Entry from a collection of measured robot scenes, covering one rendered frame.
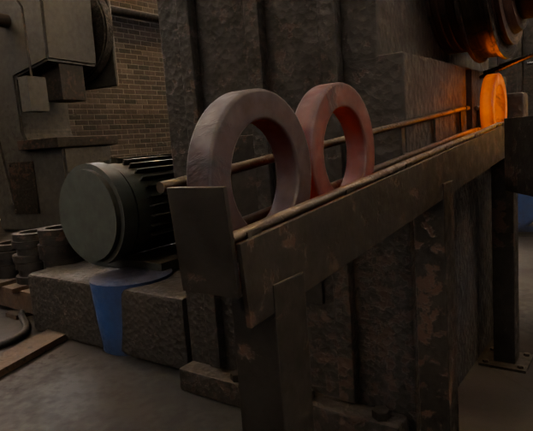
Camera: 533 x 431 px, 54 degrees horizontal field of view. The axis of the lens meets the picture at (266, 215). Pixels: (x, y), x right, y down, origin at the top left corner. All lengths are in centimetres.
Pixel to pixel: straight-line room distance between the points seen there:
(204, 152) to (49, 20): 484
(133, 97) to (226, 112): 796
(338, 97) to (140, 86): 794
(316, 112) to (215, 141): 19
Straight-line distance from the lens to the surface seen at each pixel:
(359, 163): 78
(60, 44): 534
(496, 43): 148
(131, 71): 853
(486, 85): 152
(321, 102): 67
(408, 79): 116
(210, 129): 51
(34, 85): 511
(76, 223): 208
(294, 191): 61
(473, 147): 122
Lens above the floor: 71
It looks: 8 degrees down
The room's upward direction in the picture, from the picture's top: 4 degrees counter-clockwise
